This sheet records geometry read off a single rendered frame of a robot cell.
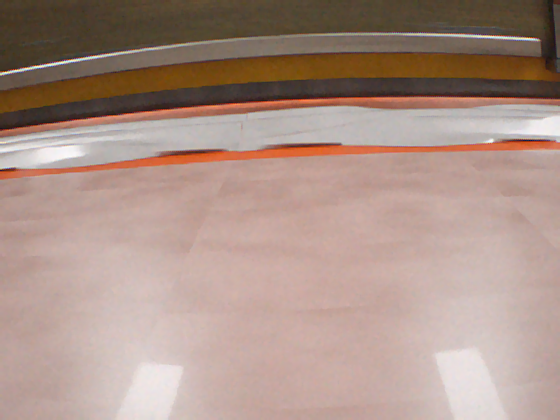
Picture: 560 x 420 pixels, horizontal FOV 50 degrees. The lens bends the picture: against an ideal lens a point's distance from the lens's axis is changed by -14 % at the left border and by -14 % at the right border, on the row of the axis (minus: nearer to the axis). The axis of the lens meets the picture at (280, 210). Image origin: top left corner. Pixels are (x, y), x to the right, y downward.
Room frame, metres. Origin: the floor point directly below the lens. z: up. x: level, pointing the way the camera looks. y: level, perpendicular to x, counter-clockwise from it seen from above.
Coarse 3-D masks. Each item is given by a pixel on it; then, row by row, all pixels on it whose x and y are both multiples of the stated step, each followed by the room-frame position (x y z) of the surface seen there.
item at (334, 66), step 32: (192, 64) 0.34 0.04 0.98; (224, 64) 0.34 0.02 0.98; (256, 64) 0.34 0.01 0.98; (288, 64) 0.33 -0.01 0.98; (320, 64) 0.33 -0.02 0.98; (352, 64) 0.33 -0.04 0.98; (384, 64) 0.33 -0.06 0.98; (416, 64) 0.33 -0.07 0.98; (448, 64) 0.33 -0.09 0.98; (480, 64) 0.33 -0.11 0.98; (512, 64) 0.33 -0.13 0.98; (544, 64) 0.33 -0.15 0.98; (0, 96) 0.34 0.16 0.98; (32, 96) 0.34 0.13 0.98; (64, 96) 0.34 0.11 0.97; (96, 96) 0.34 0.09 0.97
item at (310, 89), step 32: (128, 96) 0.34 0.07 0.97; (160, 96) 0.34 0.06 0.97; (192, 96) 0.34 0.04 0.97; (224, 96) 0.34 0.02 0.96; (256, 96) 0.34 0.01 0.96; (288, 96) 0.34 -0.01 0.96; (320, 96) 0.33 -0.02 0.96; (352, 96) 0.33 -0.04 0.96; (384, 96) 0.33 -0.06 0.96; (416, 96) 0.33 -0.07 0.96; (448, 96) 0.33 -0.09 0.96; (480, 96) 0.33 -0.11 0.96; (512, 96) 0.33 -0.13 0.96; (544, 96) 0.33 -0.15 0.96; (0, 128) 0.34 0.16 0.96
